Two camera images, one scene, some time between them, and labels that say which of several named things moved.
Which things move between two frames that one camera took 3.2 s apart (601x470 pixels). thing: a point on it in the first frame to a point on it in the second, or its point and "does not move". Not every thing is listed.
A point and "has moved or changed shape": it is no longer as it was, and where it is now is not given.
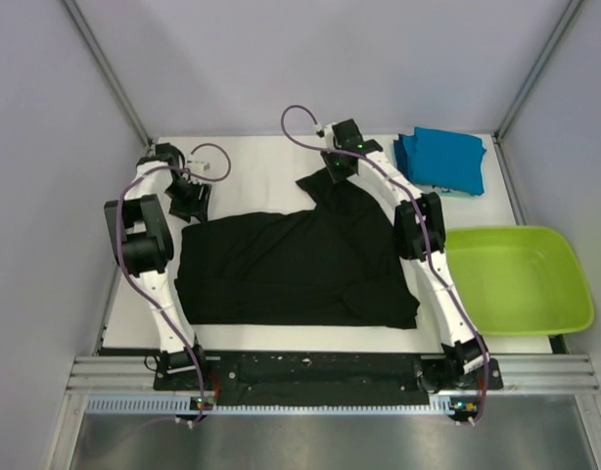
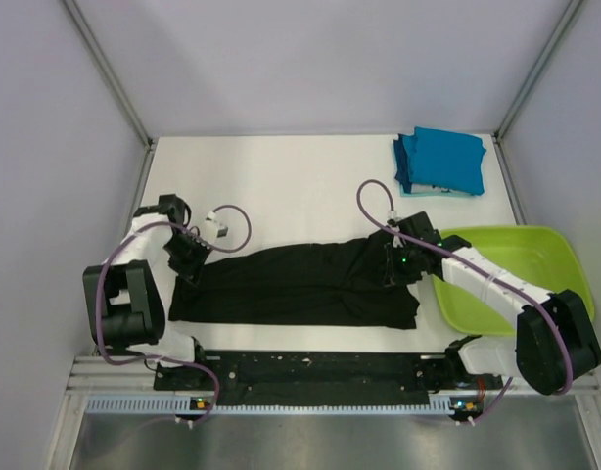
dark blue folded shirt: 402,159 does not move
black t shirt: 334,258 has moved or changed shape
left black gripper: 196,207 to 191,271
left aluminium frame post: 110,70 does not move
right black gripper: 336,176 to 393,276
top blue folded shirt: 446,160 does not move
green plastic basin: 519,279 does not move
